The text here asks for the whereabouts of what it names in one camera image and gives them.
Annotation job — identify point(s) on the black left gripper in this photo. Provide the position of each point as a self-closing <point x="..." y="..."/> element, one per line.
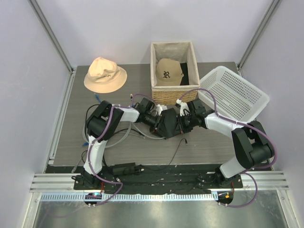
<point x="156" y="128"/>

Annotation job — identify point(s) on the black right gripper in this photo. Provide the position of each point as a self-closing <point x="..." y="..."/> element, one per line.
<point x="184" y="129"/>

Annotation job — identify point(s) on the dark grey network switch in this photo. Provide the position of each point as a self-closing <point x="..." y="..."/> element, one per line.
<point x="169" y="125"/>

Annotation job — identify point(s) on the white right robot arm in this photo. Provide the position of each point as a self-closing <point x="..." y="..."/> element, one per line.
<point x="251" y="144"/>

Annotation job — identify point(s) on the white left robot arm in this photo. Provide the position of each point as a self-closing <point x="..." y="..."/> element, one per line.
<point x="101" y="125"/>

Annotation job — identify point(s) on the black cloth in basket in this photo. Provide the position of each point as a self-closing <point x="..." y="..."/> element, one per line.
<point x="185" y="79"/>

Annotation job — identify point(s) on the tan baseball cap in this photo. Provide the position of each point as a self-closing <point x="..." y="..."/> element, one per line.
<point x="168" y="72"/>

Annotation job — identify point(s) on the white perforated plastic basket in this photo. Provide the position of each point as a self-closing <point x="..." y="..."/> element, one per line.
<point x="236" y="98"/>

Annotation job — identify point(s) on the beige bucket hat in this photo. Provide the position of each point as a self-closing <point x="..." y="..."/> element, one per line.
<point x="104" y="76"/>

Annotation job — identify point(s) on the black power adapter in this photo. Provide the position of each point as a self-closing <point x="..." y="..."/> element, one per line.
<point x="126" y="169"/>

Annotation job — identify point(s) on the wicker basket with liner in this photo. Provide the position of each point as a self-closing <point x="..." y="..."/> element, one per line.
<point x="182" y="51"/>

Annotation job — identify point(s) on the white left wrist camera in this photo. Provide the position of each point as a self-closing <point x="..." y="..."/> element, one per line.
<point x="160" y="108"/>

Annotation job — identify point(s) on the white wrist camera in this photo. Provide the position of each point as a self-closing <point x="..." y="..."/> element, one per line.
<point x="160" y="108"/>
<point x="183" y="107"/>

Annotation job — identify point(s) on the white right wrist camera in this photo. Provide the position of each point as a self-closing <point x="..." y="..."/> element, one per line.
<point x="183" y="107"/>

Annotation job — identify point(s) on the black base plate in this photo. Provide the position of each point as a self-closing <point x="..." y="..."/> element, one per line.
<point x="155" y="178"/>

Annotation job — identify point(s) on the aluminium frame rail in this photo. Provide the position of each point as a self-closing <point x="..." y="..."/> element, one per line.
<point x="60" y="187"/>

